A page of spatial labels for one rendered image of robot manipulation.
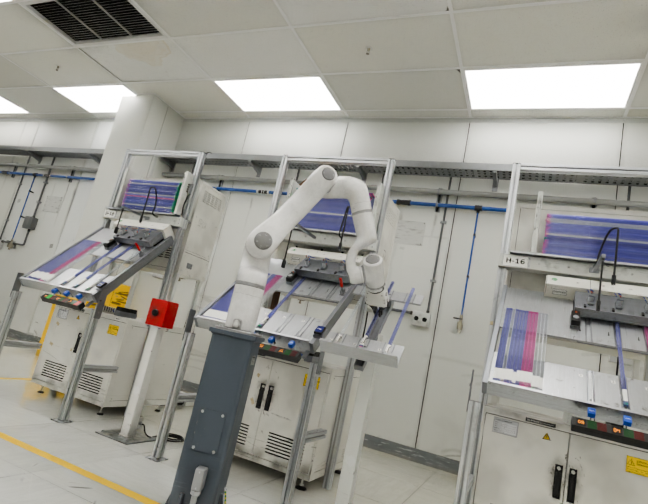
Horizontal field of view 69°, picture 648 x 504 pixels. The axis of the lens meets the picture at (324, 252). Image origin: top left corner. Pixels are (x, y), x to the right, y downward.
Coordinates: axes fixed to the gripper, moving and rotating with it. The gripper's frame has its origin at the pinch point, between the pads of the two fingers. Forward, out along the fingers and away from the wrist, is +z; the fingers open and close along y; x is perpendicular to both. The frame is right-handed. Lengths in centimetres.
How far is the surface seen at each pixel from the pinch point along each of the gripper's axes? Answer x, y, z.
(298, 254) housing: -47, 66, 14
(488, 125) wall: -273, -18, 30
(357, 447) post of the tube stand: 48, -2, 36
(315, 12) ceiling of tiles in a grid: -193, 99, -88
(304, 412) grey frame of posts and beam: 44, 23, 26
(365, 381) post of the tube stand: 25.2, -0.1, 19.6
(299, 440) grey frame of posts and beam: 54, 23, 33
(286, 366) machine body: 13, 51, 42
